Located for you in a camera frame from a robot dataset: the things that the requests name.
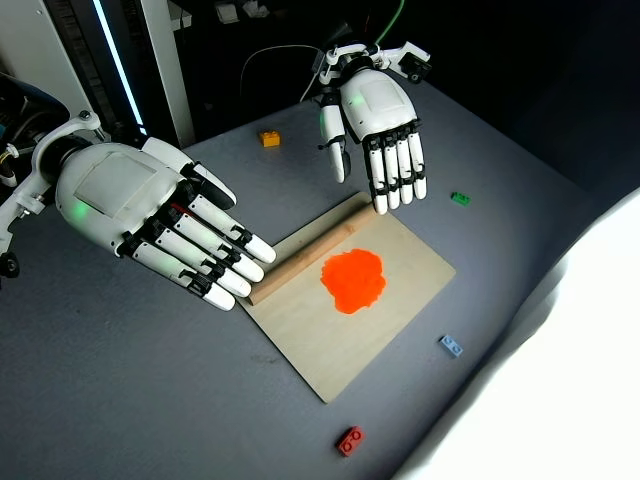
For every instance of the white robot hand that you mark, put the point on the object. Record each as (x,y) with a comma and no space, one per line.
(115,185)
(380,105)

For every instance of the wooden rolling pin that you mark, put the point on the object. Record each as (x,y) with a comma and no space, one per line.
(310,255)

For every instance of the yellow toy brick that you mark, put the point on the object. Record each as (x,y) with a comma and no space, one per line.
(270,139)

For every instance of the green toy brick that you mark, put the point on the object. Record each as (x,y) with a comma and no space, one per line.
(460,198)

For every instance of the white column with light strip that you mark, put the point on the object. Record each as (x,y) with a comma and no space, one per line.
(165,60)

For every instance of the orange clay dough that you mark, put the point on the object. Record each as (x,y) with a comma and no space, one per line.
(352,280)

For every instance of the grey table cloth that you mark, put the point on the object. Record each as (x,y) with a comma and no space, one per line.
(150,375)

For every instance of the light wooden board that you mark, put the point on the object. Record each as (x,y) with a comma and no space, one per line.
(350,340)

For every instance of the light blue toy brick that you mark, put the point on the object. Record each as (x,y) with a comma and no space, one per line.
(451,346)

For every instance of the red toy brick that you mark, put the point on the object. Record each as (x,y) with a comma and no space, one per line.
(350,441)

